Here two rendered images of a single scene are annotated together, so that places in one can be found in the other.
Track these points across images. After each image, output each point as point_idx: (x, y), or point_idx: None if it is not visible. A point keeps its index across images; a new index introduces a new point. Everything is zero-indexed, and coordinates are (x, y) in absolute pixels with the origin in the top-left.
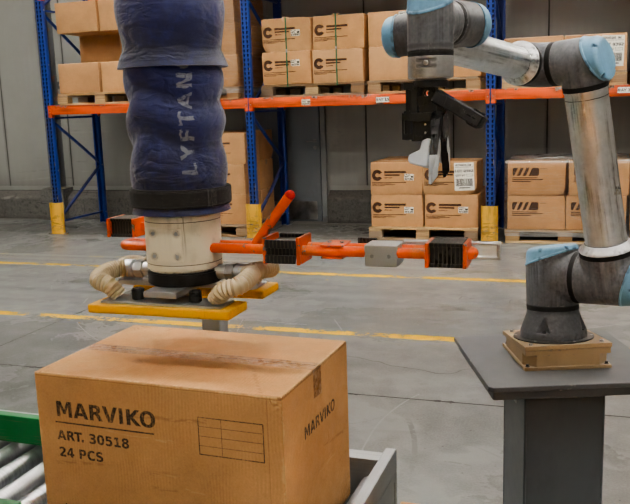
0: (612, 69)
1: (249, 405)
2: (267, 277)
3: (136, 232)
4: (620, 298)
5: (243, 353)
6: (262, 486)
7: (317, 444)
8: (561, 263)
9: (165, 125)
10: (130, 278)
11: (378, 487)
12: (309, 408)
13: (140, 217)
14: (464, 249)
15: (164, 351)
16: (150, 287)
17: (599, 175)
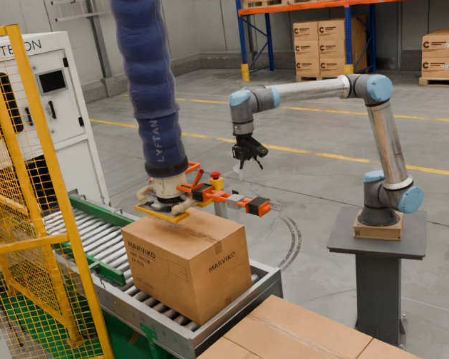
0: (388, 94)
1: (179, 259)
2: None
3: None
4: (399, 210)
5: (197, 228)
6: (188, 290)
7: (220, 272)
8: (376, 185)
9: (149, 141)
10: (155, 192)
11: (260, 288)
12: (212, 259)
13: None
14: (259, 209)
15: (171, 222)
16: None
17: (384, 148)
